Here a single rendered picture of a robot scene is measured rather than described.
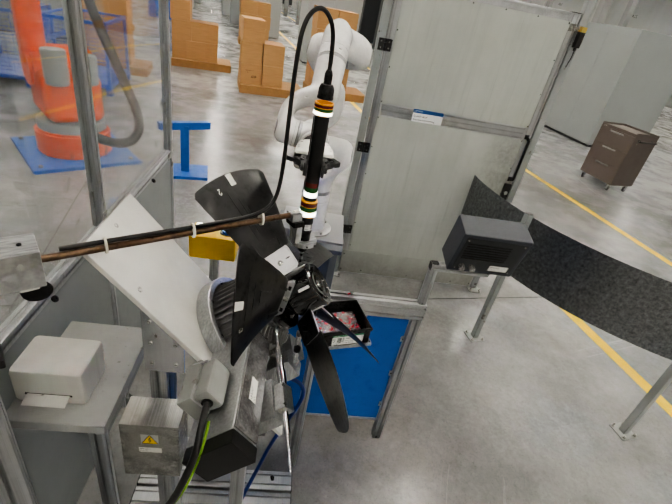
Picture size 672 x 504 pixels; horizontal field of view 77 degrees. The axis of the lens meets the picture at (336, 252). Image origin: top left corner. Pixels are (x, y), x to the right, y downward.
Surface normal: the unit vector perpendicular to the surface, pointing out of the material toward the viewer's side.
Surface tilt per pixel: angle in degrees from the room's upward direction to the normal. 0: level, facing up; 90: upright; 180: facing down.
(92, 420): 0
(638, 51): 90
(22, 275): 90
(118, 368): 0
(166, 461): 90
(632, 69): 90
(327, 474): 0
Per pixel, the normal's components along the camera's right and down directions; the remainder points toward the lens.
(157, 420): 0.17, -0.84
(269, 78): 0.25, 0.54
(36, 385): 0.04, 0.53
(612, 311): -0.63, 0.30
